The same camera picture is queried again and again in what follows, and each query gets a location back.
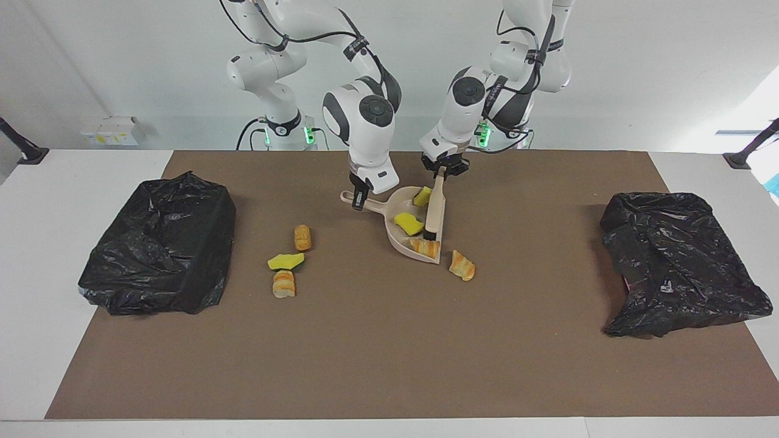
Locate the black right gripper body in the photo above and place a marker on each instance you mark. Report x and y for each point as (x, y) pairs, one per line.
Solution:
(356, 185)

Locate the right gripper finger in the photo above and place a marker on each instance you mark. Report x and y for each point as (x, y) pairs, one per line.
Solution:
(359, 204)

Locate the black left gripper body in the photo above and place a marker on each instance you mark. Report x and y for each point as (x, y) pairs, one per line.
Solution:
(453, 165)

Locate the yellow sponge green backing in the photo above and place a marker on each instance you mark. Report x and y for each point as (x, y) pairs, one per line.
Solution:
(422, 196)

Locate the beige hand brush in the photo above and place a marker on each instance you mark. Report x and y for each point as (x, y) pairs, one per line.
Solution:
(434, 213)

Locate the yellow sponge piece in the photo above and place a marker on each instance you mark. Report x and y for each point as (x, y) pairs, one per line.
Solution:
(409, 224)
(286, 261)

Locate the beige plastic dustpan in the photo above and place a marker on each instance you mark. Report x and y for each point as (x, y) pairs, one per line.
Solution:
(395, 243)

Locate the brown oval bread roll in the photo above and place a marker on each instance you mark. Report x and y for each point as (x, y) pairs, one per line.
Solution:
(302, 237)

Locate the pale bread chunk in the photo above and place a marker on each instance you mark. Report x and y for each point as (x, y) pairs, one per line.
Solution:
(425, 247)

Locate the long striped croissant piece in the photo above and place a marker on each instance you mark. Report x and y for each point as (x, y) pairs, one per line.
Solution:
(462, 265)

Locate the short striped croissant piece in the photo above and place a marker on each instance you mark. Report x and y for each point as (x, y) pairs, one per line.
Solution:
(283, 284)

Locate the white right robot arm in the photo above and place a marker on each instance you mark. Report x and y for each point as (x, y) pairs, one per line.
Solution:
(365, 115)

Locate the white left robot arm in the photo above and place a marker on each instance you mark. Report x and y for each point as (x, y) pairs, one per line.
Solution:
(468, 97)

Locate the boxy black bag bin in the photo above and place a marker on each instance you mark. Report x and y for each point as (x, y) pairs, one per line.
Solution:
(152, 255)

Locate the crumpled black bag bin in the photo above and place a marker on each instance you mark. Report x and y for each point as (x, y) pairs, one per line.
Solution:
(675, 267)

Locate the brown table mat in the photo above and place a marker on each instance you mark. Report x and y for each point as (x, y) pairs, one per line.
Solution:
(389, 377)

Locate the blue object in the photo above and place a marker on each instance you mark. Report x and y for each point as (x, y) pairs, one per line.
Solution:
(774, 184)

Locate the white wall socket box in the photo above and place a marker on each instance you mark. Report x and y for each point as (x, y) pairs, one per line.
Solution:
(112, 132)

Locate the black camera stand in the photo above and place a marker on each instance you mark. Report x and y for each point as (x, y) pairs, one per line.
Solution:
(24, 149)
(751, 149)

